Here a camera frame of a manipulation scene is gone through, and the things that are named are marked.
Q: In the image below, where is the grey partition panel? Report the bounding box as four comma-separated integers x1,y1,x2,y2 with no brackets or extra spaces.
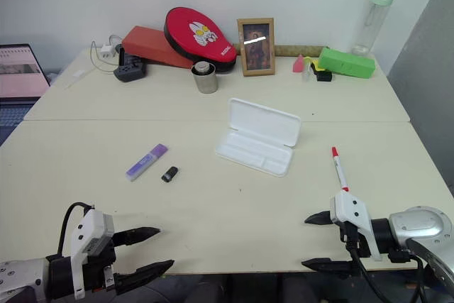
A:
386,0,454,198

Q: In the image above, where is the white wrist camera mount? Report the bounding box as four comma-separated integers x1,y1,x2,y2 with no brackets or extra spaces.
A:
70,209,116,300
329,189,384,262

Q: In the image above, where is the dark grey power socket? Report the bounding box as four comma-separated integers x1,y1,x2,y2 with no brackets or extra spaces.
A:
113,47,148,84

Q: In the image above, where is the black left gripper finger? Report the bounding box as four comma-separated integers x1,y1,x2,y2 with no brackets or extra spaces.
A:
113,226,162,248
116,259,175,295

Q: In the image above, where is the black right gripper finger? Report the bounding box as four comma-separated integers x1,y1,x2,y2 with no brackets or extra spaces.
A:
304,211,333,226
301,257,352,277

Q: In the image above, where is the red and white pen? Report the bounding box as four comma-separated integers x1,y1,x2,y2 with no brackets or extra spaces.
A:
331,145,350,193

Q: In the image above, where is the white plastic case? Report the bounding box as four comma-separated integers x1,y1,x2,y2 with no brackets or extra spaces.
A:
215,97,302,178

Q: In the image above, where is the thin white charger cable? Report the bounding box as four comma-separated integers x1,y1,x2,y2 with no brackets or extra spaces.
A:
89,34,123,74

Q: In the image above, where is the small clear plastic strip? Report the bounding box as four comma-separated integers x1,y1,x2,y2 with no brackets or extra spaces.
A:
63,68,87,90

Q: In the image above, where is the open laptop computer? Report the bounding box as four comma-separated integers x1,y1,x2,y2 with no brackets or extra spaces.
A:
0,43,52,145

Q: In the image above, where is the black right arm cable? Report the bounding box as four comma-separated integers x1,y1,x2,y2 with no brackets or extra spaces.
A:
346,238,432,303

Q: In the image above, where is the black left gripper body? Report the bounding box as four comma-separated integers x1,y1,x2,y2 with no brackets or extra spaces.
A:
82,233,123,295

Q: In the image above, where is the small black clip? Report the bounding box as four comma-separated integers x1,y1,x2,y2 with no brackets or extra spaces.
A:
311,62,333,83

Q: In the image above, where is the wooden picture frame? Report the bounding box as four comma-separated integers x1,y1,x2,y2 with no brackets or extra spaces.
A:
236,16,277,77

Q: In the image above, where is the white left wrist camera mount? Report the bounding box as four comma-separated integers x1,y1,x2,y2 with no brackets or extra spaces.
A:
70,209,116,300

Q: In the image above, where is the green rectangular box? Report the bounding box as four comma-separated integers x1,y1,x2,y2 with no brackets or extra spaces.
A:
317,47,377,79

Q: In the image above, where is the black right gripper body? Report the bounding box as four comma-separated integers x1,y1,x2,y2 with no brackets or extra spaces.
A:
333,222,372,280

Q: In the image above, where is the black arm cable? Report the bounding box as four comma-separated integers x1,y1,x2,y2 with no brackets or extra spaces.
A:
346,238,432,303
57,202,95,258

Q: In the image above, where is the silver metal canister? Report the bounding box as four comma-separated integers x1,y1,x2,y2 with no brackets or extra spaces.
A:
190,61,218,95

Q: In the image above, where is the pink triangular plastic piece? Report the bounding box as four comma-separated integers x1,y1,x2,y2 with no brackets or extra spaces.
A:
292,54,306,74

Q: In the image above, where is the small clear plastic bottle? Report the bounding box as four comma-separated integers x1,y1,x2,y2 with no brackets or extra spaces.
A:
301,62,315,83

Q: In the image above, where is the clear bottle with green lid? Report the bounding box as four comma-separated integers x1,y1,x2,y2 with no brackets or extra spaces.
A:
350,0,399,57

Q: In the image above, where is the red cardboard box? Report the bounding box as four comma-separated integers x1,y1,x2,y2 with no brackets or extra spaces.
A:
121,25,196,70

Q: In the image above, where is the red table tennis paddle case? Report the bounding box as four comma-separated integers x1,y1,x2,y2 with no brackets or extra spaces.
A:
163,6,238,74

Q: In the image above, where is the yellow plastic piece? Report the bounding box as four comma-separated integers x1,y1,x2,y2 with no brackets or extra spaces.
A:
304,55,326,72

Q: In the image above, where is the purple highlighter pen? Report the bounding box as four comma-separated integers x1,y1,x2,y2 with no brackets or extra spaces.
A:
125,143,169,182

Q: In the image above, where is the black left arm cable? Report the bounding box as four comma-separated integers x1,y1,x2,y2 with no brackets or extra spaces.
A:
57,202,95,258

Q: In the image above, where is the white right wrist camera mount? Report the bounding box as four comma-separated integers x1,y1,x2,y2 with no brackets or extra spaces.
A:
329,189,384,262

